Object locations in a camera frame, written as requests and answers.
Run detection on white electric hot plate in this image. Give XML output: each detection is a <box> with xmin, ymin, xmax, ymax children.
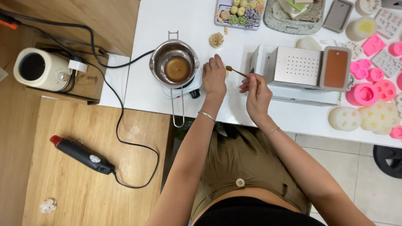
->
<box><xmin>160</xmin><ymin>67</ymin><xmax>203</xmax><ymax>100</ymax></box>

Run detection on small pink round mould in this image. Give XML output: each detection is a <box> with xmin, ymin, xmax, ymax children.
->
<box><xmin>366</xmin><ymin>67</ymin><xmax>385</xmax><ymax>83</ymax></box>

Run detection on pink flat round mould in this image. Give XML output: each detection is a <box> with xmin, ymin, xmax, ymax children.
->
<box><xmin>373</xmin><ymin>79</ymin><xmax>397</xmax><ymax>102</ymax></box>

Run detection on perforated steel box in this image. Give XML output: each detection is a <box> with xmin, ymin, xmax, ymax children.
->
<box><xmin>272</xmin><ymin>46</ymin><xmax>325</xmax><ymax>90</ymax></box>

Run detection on grey round tray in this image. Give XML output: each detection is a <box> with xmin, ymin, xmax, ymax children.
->
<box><xmin>263</xmin><ymin>0</ymin><xmax>326</xmax><ymax>35</ymax></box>

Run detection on translucent flat multi-cavity mould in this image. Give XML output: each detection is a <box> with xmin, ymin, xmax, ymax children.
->
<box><xmin>371</xmin><ymin>49</ymin><xmax>402</xmax><ymax>78</ymax></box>

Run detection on pink square mould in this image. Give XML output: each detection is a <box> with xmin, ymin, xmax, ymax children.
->
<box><xmin>361</xmin><ymin>33</ymin><xmax>388</xmax><ymax>57</ymax></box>

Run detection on black top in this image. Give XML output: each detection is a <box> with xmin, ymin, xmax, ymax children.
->
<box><xmin>192</xmin><ymin>196</ymin><xmax>328</xmax><ymax>226</ymax></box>

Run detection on tray of wax flowers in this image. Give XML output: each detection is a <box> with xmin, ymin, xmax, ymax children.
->
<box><xmin>214</xmin><ymin>0</ymin><xmax>267</xmax><ymax>31</ymax></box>

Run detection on grey mould with brown wax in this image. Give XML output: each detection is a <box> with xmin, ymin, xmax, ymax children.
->
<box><xmin>319</xmin><ymin>46</ymin><xmax>352</xmax><ymax>92</ymax></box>

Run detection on translucent large flower mould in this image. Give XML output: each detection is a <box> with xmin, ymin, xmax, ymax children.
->
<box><xmin>359</xmin><ymin>100</ymin><xmax>401</xmax><ymax>136</ymax></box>

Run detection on person's left hand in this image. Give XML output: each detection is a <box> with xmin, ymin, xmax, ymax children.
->
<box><xmin>202</xmin><ymin>54</ymin><xmax>227</xmax><ymax>98</ymax></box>

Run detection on black chair base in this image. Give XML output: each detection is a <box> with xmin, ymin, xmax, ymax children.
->
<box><xmin>373</xmin><ymin>145</ymin><xmax>402</xmax><ymax>180</ymax></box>

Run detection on pale rectangular multi-cavity mould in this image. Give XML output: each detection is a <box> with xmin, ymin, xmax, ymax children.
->
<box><xmin>373</xmin><ymin>8</ymin><xmax>402</xmax><ymax>40</ymax></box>

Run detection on white wax pieces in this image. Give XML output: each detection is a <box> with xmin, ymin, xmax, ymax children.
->
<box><xmin>278</xmin><ymin>0</ymin><xmax>311</xmax><ymax>18</ymax></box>

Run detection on black heat gun cable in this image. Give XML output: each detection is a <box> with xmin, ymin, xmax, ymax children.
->
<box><xmin>0</xmin><ymin>8</ymin><xmax>160</xmax><ymax>189</ymax></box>

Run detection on silver bangle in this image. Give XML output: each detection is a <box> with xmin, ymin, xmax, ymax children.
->
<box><xmin>198</xmin><ymin>110</ymin><xmax>217</xmax><ymax>123</ymax></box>

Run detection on beige wax flower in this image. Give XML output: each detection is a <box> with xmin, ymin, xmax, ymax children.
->
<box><xmin>209</xmin><ymin>32</ymin><xmax>225</xmax><ymax>48</ymax></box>

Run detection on white lump mould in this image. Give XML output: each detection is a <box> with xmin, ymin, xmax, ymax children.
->
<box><xmin>295</xmin><ymin>35</ymin><xmax>323</xmax><ymax>51</ymax></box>

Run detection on white crumpled wax flower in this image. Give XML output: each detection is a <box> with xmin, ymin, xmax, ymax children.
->
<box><xmin>39</xmin><ymin>198</ymin><xmax>58</xmax><ymax>214</ymax></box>

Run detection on white appliance base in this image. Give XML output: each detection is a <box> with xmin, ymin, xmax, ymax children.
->
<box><xmin>249</xmin><ymin>44</ymin><xmax>343</xmax><ymax>107</ymax></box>

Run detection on pink flower-shaped mould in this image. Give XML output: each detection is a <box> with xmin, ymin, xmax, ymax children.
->
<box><xmin>349</xmin><ymin>59</ymin><xmax>372</xmax><ymax>80</ymax></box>

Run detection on person's right hand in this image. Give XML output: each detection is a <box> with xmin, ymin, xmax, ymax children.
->
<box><xmin>239</xmin><ymin>74</ymin><xmax>273</xmax><ymax>122</ymax></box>

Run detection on black heat gun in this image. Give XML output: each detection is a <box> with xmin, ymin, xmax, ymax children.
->
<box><xmin>50</xmin><ymin>135</ymin><xmax>115</xmax><ymax>175</ymax></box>

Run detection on small white flat mould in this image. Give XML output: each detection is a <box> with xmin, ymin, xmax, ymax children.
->
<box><xmin>343</xmin><ymin>41</ymin><xmax>364</xmax><ymax>60</ymax></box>

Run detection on white round mould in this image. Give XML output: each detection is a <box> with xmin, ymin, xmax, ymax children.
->
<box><xmin>355</xmin><ymin>0</ymin><xmax>382</xmax><ymax>16</ymax></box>

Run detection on brown melted wax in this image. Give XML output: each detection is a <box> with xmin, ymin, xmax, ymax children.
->
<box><xmin>164</xmin><ymin>56</ymin><xmax>191</xmax><ymax>83</ymax></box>

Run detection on cream electric kettle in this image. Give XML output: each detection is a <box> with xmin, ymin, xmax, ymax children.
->
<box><xmin>13</xmin><ymin>48</ymin><xmax>75</xmax><ymax>92</ymax></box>

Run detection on white power plug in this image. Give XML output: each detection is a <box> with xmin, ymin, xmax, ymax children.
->
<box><xmin>68</xmin><ymin>60</ymin><xmax>88</xmax><ymax>73</ymax></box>

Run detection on black hot plate cable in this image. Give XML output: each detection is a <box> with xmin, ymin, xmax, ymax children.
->
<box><xmin>89</xmin><ymin>49</ymin><xmax>156</xmax><ymax>69</ymax></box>

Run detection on empty grey rectangular mould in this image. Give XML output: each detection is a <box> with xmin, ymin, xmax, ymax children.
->
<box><xmin>322</xmin><ymin>0</ymin><xmax>355</xmax><ymax>34</ymax></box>

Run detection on green wax piece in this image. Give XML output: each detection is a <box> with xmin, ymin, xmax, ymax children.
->
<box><xmin>288</xmin><ymin>0</ymin><xmax>310</xmax><ymax>12</ymax></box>

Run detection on pink cylinder mould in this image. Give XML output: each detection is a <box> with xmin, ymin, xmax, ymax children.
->
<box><xmin>345</xmin><ymin>82</ymin><xmax>380</xmax><ymax>107</ymax></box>

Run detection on orange tool handle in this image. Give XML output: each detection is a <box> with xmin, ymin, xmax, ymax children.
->
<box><xmin>0</xmin><ymin>14</ymin><xmax>20</xmax><ymax>31</ymax></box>

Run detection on steel melting pot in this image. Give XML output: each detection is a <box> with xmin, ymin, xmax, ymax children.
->
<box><xmin>149</xmin><ymin>31</ymin><xmax>200</xmax><ymax>128</ymax></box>

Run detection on white cylinder mould yellow wax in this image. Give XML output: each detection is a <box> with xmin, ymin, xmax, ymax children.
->
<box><xmin>345</xmin><ymin>16</ymin><xmax>378</xmax><ymax>42</ymax></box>

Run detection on small gold spoon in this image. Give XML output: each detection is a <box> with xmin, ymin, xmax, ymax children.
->
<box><xmin>225</xmin><ymin>65</ymin><xmax>261</xmax><ymax>85</ymax></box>

